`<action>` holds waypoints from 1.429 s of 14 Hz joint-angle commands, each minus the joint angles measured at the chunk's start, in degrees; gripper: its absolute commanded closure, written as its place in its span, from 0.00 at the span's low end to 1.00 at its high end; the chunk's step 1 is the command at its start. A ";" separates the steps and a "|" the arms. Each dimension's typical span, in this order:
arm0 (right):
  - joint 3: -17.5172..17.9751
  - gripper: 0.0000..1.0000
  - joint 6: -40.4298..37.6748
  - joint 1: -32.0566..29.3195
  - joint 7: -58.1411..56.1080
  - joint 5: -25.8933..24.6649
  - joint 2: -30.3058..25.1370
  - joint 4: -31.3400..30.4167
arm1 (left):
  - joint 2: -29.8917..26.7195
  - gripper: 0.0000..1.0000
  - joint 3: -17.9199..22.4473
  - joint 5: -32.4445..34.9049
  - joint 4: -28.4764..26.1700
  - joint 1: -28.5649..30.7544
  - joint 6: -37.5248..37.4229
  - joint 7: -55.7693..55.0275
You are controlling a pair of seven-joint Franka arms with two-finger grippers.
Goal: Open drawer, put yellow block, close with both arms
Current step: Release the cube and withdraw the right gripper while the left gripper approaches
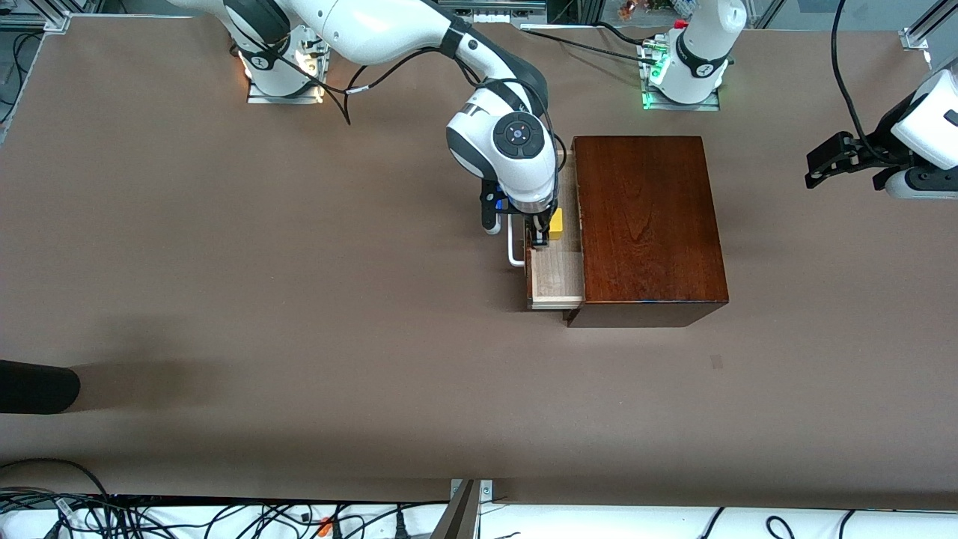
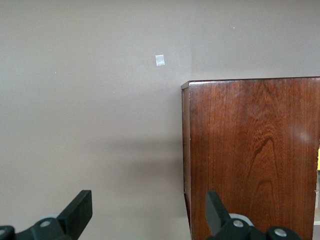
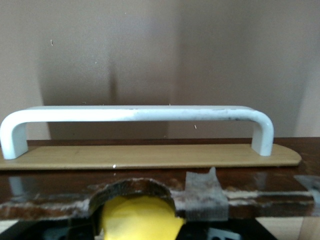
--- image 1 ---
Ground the white drawer handle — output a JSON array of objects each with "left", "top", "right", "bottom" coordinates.
[{"left": 507, "top": 217, "right": 528, "bottom": 268}]

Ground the wooden drawer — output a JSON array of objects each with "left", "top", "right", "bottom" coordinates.
[{"left": 524, "top": 148, "right": 586, "bottom": 310}]

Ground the aluminium profile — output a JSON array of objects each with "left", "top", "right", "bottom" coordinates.
[{"left": 898, "top": 0, "right": 958, "bottom": 52}]

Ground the dark wooden box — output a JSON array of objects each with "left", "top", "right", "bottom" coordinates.
[{"left": 561, "top": 135, "right": 730, "bottom": 329}]

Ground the dark metal bar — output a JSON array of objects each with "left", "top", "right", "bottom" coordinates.
[{"left": 430, "top": 479, "right": 480, "bottom": 539}]

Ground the black cylinder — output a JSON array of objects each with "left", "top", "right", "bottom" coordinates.
[{"left": 0, "top": 359, "right": 81, "bottom": 415}]

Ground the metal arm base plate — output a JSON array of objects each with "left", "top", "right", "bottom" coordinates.
[
  {"left": 642, "top": 90, "right": 721, "bottom": 112},
  {"left": 247, "top": 75, "right": 324, "bottom": 106}
]

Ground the black table cable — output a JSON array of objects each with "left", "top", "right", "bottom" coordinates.
[{"left": 520, "top": 22, "right": 659, "bottom": 64}]

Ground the grey metal bracket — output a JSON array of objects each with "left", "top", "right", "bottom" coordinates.
[{"left": 451, "top": 479, "right": 493, "bottom": 504}]

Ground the aluminium frame corner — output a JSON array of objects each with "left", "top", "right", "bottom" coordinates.
[{"left": 0, "top": 0, "right": 73, "bottom": 34}]

